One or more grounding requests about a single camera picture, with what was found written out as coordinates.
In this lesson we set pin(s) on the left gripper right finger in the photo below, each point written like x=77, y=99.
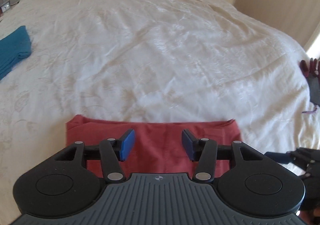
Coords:
x=206, y=152

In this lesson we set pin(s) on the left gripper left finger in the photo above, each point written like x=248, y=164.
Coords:
x=110, y=152

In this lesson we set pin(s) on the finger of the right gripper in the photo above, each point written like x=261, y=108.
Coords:
x=281, y=158

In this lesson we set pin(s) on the red pants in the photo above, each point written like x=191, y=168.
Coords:
x=158, y=146

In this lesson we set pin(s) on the dark clothes pile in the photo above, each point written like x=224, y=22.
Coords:
x=311, y=72

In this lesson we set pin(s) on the cream floral bedspread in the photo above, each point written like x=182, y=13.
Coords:
x=147, y=61

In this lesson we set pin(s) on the teal folded cloth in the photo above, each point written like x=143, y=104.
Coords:
x=14, y=48

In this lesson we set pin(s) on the small alarm clock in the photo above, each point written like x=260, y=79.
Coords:
x=5, y=7

